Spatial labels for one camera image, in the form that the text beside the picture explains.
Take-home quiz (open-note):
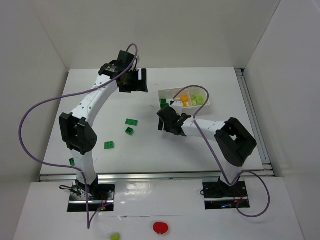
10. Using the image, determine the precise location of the green upturned 2x2 lego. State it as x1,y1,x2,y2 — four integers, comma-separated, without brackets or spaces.
160,98,167,105

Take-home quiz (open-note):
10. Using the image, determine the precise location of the pale green 2x3 lego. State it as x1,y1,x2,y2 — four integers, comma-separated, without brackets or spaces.
195,95,205,106

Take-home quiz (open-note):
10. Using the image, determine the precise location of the green 2x3 lego brick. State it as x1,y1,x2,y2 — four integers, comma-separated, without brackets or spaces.
160,103,169,109

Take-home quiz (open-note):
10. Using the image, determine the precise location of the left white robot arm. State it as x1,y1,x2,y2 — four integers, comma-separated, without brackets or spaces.
59,50,148,196

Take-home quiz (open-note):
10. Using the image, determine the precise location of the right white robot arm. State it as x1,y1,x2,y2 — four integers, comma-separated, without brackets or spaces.
157,106,257,188

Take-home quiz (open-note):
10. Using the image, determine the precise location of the green 2x4 flat lego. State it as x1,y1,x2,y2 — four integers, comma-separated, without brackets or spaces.
125,118,138,126

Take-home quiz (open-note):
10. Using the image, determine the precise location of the small green upturned lego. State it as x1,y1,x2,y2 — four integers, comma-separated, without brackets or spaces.
125,127,134,136

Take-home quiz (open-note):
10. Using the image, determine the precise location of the white divided plastic tray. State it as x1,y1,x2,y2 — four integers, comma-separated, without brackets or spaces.
157,85,213,115

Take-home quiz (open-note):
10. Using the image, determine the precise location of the green 2x2 lego front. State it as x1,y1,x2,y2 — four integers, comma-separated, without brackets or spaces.
104,141,115,150

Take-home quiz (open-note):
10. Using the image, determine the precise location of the green lego table edge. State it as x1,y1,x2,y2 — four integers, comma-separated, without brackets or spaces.
69,158,75,167

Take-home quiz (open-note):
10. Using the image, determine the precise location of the red round object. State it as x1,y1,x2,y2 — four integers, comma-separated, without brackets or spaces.
152,222,169,235

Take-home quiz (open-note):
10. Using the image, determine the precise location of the pale green lego foreground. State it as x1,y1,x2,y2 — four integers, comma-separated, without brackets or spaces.
110,233,120,240

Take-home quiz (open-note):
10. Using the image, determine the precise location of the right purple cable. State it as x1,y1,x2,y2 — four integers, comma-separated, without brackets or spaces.
172,85,271,218

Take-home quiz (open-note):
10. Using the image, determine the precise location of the purple cable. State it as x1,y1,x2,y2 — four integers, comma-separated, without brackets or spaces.
18,43,139,230
172,85,271,218

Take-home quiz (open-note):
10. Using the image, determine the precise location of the aluminium front rail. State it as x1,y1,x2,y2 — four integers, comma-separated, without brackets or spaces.
38,170,275,183

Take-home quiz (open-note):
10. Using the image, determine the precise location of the aluminium rail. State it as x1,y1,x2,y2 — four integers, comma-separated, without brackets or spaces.
234,68,271,165
38,170,275,183

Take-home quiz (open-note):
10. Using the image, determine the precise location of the aluminium right rail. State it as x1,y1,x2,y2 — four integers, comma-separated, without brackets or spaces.
234,68,271,165

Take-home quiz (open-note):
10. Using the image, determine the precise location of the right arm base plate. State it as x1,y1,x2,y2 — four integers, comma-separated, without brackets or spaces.
200,181,250,210

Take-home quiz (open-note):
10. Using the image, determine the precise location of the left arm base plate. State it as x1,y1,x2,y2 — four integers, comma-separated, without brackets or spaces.
67,184,115,213

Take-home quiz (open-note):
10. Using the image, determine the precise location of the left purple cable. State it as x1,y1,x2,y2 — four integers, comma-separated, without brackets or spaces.
18,43,139,230

